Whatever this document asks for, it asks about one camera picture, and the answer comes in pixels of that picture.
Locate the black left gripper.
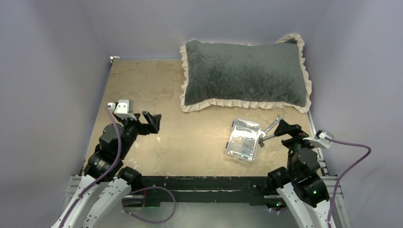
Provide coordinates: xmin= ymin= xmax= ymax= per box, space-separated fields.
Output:
xmin=118 ymin=110 xmax=161 ymax=157

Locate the grey plush ruffled pillowcase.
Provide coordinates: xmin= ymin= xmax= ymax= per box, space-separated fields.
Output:
xmin=180 ymin=34 xmax=312 ymax=113

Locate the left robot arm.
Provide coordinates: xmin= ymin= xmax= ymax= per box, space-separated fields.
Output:
xmin=53 ymin=112 xmax=162 ymax=228

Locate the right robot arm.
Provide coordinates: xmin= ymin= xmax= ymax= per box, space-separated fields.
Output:
xmin=266 ymin=120 xmax=335 ymax=228

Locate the silver wrench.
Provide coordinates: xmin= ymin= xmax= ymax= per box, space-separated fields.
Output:
xmin=260 ymin=115 xmax=283 ymax=137

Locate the clear plastic screw box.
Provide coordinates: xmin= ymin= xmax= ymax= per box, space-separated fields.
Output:
xmin=225 ymin=118 xmax=262 ymax=162

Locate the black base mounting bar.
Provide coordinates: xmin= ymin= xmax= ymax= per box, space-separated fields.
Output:
xmin=142 ymin=176 xmax=278 ymax=206

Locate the black handled tool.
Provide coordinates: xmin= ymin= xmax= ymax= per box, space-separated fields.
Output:
xmin=259 ymin=134 xmax=276 ymax=147

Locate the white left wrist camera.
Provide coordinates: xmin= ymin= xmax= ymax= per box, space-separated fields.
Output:
xmin=107 ymin=99 xmax=136 ymax=120

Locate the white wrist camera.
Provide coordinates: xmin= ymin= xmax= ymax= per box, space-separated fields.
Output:
xmin=107 ymin=99 xmax=136 ymax=120
xmin=303 ymin=129 xmax=334 ymax=149

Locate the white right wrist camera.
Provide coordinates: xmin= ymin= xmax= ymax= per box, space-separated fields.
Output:
xmin=303 ymin=129 xmax=334 ymax=149

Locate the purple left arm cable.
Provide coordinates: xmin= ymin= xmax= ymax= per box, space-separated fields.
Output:
xmin=58 ymin=105 xmax=176 ymax=228

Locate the aluminium frame rail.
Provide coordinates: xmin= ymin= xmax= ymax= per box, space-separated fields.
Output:
xmin=307 ymin=111 xmax=352 ymax=228

